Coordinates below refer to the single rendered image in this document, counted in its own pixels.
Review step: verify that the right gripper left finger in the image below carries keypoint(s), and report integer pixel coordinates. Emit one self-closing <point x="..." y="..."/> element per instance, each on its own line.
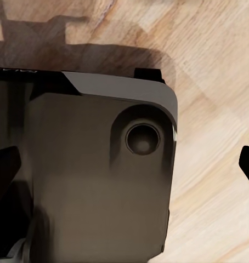
<point x="10" y="163"/>

